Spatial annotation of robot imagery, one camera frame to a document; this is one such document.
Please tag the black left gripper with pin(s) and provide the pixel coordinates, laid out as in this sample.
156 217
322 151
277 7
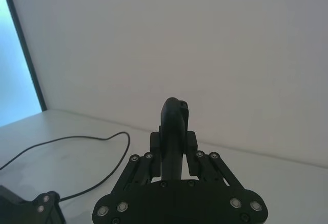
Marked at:
48 210

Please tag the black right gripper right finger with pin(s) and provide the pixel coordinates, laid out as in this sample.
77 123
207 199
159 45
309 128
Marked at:
210 167

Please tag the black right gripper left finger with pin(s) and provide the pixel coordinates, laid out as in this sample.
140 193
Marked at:
143 167

